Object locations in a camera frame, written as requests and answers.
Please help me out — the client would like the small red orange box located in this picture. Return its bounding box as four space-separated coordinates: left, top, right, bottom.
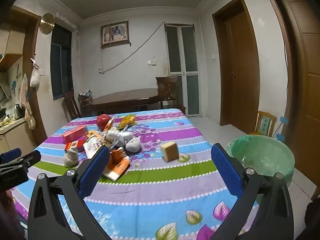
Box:
65 141 85 153

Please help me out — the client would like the beige tissue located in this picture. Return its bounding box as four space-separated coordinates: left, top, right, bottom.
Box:
63 148 78 167

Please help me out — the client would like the striped floral tablecloth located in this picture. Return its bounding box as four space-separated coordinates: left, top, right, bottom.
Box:
10 108 260 240

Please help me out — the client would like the grey wall cable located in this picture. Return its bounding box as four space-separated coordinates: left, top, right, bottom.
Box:
99 22 165 75

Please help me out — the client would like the orange paper bag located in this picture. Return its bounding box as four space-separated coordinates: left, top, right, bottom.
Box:
104 148 130 182

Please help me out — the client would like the red apple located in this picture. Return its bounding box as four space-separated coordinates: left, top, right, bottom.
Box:
97 114 112 130

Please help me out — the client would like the kitchen wall cabinet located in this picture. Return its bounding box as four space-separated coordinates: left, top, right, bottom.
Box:
0 29 27 72

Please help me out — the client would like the hanging beige cloth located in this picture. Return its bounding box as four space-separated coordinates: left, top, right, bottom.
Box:
20 74 37 130

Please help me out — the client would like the tan block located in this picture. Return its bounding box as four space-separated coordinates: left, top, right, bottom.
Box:
160 142 180 162

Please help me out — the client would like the yellow snack wrapper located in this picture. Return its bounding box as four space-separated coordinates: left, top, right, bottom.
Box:
117 114 137 130

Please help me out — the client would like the small yellow wooden chair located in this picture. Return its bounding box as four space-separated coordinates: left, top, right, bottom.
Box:
250 111 277 138

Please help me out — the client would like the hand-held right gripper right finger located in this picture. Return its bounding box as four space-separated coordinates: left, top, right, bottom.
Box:
211 143 294 240

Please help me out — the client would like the round gold wall plate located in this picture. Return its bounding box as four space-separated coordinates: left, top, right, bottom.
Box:
40 13 55 34

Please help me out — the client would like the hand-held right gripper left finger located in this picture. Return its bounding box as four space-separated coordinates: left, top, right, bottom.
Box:
27 145 112 240

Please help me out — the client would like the plain brown wooden door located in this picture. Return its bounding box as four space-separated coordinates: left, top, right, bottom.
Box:
212 0 262 134

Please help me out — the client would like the black cable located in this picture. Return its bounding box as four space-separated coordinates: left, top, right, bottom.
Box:
274 4 292 140

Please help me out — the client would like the pink box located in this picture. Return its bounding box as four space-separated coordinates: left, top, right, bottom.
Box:
62 126 87 144

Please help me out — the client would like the panelled brown wooden door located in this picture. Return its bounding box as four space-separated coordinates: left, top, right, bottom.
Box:
260 0 320 200

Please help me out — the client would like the hanging white plastic bag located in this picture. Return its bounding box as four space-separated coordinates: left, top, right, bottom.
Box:
29 67 40 88

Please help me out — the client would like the framed wall picture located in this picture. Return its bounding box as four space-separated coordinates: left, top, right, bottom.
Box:
100 21 130 48

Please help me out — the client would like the dark wooden chair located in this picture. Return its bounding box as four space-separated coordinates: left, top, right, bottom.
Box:
63 90 82 120
155 76 187 115

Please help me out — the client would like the kitchen counter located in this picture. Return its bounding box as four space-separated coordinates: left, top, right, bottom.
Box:
0 117 37 155

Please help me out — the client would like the dark window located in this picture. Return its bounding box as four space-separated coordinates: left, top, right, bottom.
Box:
51 23 75 100

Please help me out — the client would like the dark wooden table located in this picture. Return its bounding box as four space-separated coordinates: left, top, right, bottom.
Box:
84 88 173 117

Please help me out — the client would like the orange medicine box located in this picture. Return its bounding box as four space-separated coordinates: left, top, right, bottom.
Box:
83 129 104 159

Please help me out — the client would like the white glass door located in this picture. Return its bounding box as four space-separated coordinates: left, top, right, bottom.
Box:
164 23 202 117

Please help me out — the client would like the dark patterned bag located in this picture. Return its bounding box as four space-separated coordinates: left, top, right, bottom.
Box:
78 90 93 103

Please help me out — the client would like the green plastic-lined bin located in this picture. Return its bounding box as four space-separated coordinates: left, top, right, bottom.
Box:
226 134 295 189

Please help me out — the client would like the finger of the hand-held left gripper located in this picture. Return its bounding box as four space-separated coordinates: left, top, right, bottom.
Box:
0 148 22 164
0 150 41 168

